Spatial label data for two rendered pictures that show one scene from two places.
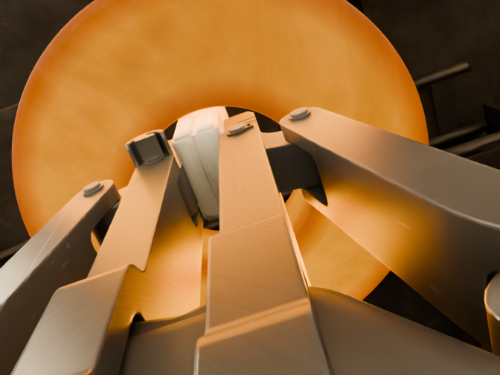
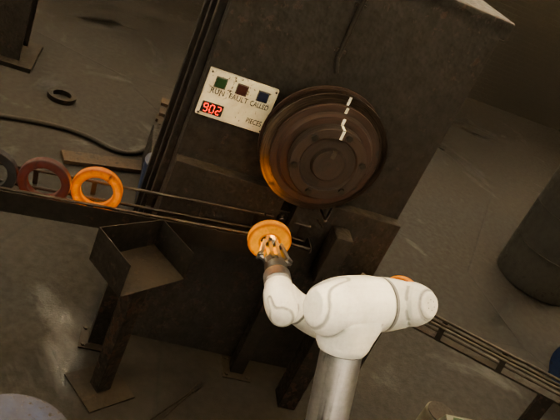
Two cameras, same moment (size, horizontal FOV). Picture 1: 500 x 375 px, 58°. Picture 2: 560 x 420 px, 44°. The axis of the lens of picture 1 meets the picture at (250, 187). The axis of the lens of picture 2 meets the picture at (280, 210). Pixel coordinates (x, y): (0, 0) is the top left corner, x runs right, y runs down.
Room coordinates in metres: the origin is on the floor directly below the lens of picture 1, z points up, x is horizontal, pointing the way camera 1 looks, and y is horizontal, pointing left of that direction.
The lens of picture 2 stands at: (-1.75, 0.84, 2.02)
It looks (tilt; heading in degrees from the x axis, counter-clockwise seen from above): 27 degrees down; 337
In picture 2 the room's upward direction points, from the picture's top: 25 degrees clockwise
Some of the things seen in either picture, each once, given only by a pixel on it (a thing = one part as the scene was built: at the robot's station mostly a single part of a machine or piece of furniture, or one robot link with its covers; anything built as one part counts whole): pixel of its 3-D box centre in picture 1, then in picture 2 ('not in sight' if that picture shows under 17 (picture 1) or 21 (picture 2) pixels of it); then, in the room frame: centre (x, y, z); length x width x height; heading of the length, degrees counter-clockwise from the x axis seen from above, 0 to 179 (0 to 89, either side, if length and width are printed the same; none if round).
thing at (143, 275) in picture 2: not in sight; (119, 319); (0.16, 0.41, 0.36); 0.26 x 0.20 x 0.72; 121
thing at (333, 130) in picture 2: not in sight; (327, 162); (0.30, -0.12, 1.11); 0.28 x 0.06 x 0.28; 86
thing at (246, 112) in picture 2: not in sight; (237, 101); (0.53, 0.20, 1.15); 0.26 x 0.02 x 0.18; 86
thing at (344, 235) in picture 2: not in sight; (331, 256); (0.39, -0.37, 0.68); 0.11 x 0.08 x 0.24; 176
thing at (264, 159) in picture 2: not in sight; (322, 150); (0.39, -0.13, 1.11); 0.47 x 0.06 x 0.47; 86
